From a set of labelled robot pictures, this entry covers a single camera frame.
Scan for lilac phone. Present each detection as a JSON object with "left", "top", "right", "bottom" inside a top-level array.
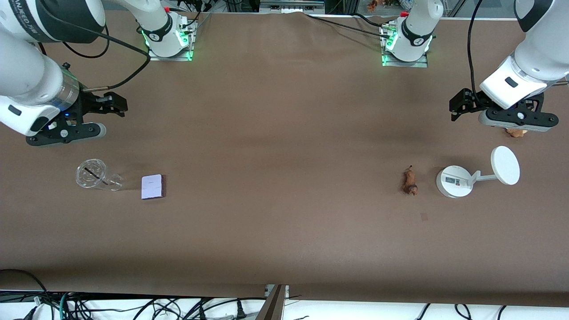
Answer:
[{"left": 140, "top": 174, "right": 167, "bottom": 200}]

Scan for brown lion statue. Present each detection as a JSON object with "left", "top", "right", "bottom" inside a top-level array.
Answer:
[{"left": 402, "top": 165, "right": 419, "bottom": 196}]

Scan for clear plastic cup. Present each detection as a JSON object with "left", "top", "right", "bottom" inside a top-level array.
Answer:
[{"left": 75, "top": 159, "right": 124, "bottom": 192}]

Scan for white round desk lamp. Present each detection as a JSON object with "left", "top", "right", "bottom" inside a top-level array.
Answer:
[{"left": 435, "top": 145, "right": 521, "bottom": 199}]

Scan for brown paper table cover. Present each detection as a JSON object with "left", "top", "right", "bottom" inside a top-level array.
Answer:
[{"left": 0, "top": 9, "right": 569, "bottom": 307}]

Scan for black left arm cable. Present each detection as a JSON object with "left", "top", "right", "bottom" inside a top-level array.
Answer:
[{"left": 466, "top": 0, "right": 485, "bottom": 100}]

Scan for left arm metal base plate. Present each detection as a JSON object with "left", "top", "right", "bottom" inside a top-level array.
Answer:
[{"left": 381, "top": 23, "right": 430, "bottom": 68}]

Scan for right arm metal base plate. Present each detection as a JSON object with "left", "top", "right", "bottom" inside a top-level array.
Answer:
[{"left": 146, "top": 17, "right": 196, "bottom": 62}]

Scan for black cable to base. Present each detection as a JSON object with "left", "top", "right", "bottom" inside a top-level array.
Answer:
[{"left": 304, "top": 12, "right": 394, "bottom": 39}]

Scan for black curved floor cable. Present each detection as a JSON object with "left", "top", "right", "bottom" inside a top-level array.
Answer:
[{"left": 0, "top": 268, "right": 48, "bottom": 305}]

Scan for tangled black floor cables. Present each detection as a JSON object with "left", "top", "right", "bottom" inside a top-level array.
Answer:
[{"left": 67, "top": 296, "right": 267, "bottom": 320}]

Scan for metal table post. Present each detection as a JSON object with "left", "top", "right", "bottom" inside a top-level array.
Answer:
[{"left": 255, "top": 284, "right": 290, "bottom": 320}]

